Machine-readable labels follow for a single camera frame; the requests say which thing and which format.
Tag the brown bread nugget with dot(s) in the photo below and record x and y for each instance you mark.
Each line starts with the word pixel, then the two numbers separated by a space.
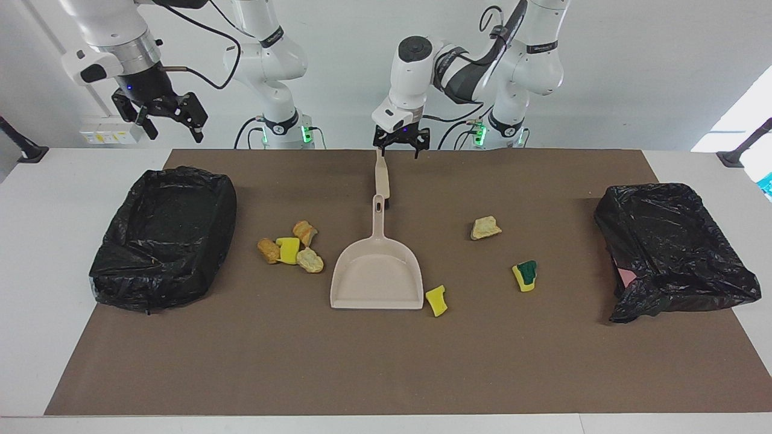
pixel 268 251

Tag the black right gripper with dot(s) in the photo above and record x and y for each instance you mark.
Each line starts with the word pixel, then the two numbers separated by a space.
pixel 145 84

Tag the black stand clamp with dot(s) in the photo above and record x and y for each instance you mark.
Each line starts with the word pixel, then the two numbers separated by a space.
pixel 733 158
pixel 27 152

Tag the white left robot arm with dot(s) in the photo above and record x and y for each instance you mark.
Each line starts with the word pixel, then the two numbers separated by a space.
pixel 518 60

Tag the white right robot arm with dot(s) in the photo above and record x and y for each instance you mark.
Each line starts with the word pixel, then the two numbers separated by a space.
pixel 265 60

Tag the striped croissant bread piece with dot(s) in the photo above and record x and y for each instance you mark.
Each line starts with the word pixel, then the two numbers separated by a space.
pixel 304 232

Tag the beige plastic dustpan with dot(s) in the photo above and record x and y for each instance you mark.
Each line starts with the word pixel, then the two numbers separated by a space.
pixel 377 277

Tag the beige brush black bristles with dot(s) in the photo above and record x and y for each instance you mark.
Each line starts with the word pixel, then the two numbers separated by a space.
pixel 382 178

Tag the notched yellow sponge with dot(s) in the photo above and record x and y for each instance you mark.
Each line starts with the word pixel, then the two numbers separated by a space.
pixel 436 301

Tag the black bag bin pink rim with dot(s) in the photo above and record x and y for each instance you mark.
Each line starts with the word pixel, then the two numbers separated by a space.
pixel 669 253

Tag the brown table mat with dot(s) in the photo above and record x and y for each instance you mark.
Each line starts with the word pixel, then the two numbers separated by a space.
pixel 386 361

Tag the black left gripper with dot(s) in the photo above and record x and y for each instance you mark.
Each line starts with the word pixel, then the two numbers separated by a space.
pixel 401 134

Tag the teal object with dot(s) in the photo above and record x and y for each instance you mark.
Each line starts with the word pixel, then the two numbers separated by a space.
pixel 767 185

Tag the yellow green sponge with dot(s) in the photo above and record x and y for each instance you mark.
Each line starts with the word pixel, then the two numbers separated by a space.
pixel 526 276

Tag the pale bread chunk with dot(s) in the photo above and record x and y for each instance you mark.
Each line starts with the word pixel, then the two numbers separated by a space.
pixel 485 228

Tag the white wall socket box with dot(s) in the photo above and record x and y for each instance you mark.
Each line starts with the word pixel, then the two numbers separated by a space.
pixel 111 129

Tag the black bag lined bin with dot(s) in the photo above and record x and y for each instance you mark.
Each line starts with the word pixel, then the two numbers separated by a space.
pixel 163 241

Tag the plain yellow sponge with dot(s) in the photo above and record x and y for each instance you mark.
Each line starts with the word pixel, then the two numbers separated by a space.
pixel 289 251

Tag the pale flaky bread piece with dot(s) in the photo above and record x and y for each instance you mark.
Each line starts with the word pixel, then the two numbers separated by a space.
pixel 310 260

